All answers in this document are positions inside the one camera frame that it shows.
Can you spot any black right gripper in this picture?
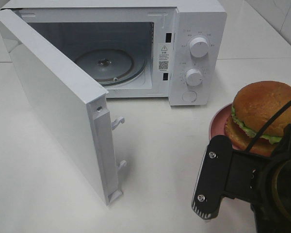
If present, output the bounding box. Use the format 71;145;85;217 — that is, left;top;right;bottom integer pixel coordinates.
251;124;291;233

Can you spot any burger with lettuce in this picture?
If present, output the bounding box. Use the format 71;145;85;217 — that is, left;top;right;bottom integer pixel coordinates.
224;81;291;157

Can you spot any pink round plate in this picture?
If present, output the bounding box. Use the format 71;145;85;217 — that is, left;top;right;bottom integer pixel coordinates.
209;101;279;151

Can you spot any round white door-release button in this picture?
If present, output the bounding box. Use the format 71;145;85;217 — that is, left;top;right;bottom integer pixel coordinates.
182;91;197;103

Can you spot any white microwave door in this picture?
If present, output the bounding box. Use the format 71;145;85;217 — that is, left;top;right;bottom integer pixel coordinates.
0;10;126;204

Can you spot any lower white microwave knob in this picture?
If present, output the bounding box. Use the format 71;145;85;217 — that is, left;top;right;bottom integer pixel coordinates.
185;68;203;86

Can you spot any white microwave knob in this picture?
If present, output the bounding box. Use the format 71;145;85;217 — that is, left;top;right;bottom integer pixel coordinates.
189;35;209;58
185;68;203;86

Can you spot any upper white microwave knob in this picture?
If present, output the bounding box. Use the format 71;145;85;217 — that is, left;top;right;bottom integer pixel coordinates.
189;35;209;58

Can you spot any white microwave oven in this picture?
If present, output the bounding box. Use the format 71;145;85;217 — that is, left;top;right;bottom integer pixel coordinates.
0;0;226;106

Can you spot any white warning sticker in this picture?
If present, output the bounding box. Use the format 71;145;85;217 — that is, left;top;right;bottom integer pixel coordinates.
157;43;171;72

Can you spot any glass microwave turntable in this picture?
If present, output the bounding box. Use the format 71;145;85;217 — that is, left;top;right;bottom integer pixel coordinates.
75;48;146;86

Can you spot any black camera cable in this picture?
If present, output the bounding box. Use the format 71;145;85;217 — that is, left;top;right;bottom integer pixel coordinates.
244;92;291;153

